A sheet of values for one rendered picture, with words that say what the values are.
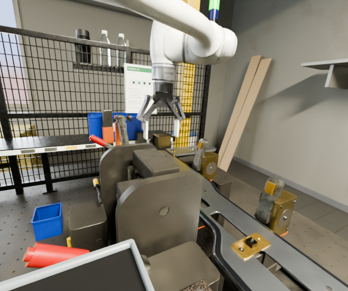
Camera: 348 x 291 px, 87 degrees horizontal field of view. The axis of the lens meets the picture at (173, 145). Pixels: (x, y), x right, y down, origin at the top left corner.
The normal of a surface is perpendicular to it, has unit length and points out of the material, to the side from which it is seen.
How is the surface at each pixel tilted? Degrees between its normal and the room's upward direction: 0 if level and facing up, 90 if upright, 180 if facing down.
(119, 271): 0
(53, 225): 90
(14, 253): 0
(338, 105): 90
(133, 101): 90
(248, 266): 0
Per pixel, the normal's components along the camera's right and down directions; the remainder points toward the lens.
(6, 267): 0.05, -0.96
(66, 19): 0.45, 0.28
